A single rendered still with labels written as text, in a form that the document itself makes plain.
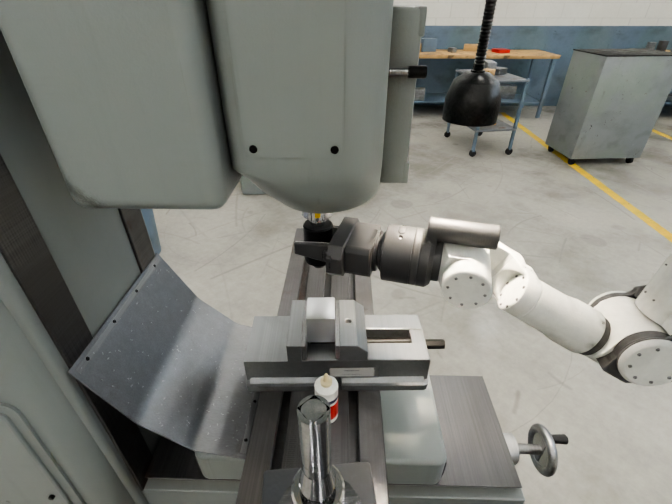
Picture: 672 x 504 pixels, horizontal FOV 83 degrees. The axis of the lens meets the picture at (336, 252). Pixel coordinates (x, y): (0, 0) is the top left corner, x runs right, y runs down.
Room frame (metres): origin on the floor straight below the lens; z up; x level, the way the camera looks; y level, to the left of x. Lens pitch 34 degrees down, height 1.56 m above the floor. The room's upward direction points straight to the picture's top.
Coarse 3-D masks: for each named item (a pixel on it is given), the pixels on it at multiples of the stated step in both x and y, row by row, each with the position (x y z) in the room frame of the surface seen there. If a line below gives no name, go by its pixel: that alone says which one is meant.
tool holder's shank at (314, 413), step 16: (304, 400) 0.17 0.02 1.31; (320, 400) 0.17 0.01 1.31; (304, 416) 0.16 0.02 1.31; (320, 416) 0.16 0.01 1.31; (304, 432) 0.15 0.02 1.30; (320, 432) 0.15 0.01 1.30; (304, 448) 0.15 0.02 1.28; (320, 448) 0.15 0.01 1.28; (304, 464) 0.15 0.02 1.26; (320, 464) 0.15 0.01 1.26; (304, 480) 0.15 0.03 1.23; (320, 480) 0.15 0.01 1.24; (320, 496) 0.15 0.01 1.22
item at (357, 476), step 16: (336, 464) 0.22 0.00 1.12; (352, 464) 0.22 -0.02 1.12; (368, 464) 0.22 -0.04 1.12; (272, 480) 0.20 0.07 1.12; (288, 480) 0.20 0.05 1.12; (352, 480) 0.20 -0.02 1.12; (368, 480) 0.20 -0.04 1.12; (272, 496) 0.19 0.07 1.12; (288, 496) 0.18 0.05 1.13; (352, 496) 0.18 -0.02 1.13; (368, 496) 0.19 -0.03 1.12
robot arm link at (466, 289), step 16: (432, 224) 0.46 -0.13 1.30; (448, 224) 0.46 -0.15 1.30; (464, 224) 0.45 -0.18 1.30; (480, 224) 0.45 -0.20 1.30; (416, 240) 0.46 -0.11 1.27; (432, 240) 0.45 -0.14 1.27; (448, 240) 0.45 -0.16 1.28; (464, 240) 0.44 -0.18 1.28; (480, 240) 0.44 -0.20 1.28; (496, 240) 0.43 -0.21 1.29; (416, 256) 0.44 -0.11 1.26; (432, 256) 0.44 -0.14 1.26; (448, 256) 0.43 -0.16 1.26; (464, 256) 0.43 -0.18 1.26; (480, 256) 0.43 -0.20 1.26; (416, 272) 0.43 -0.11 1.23; (432, 272) 0.44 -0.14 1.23; (448, 272) 0.41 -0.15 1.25; (464, 272) 0.40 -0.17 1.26; (480, 272) 0.40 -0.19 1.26; (448, 288) 0.40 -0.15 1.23; (464, 288) 0.40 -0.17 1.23; (480, 288) 0.39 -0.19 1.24; (464, 304) 0.40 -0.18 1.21; (480, 304) 0.39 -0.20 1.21
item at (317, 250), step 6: (294, 246) 0.50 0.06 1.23; (300, 246) 0.49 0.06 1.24; (306, 246) 0.49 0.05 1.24; (312, 246) 0.49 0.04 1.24; (318, 246) 0.49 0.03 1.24; (324, 246) 0.48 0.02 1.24; (294, 252) 0.50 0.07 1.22; (300, 252) 0.49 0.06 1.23; (306, 252) 0.49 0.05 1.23; (312, 252) 0.49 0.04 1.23; (318, 252) 0.49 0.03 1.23; (324, 252) 0.48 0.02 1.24; (312, 258) 0.49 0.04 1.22; (318, 258) 0.49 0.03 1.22; (324, 258) 0.48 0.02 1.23
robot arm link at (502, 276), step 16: (496, 256) 0.48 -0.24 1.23; (512, 256) 0.47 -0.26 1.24; (496, 272) 0.47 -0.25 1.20; (512, 272) 0.46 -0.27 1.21; (528, 272) 0.44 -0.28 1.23; (496, 288) 0.46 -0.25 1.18; (512, 288) 0.44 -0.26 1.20; (528, 288) 0.41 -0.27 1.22; (512, 304) 0.41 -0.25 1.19; (528, 304) 0.40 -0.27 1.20
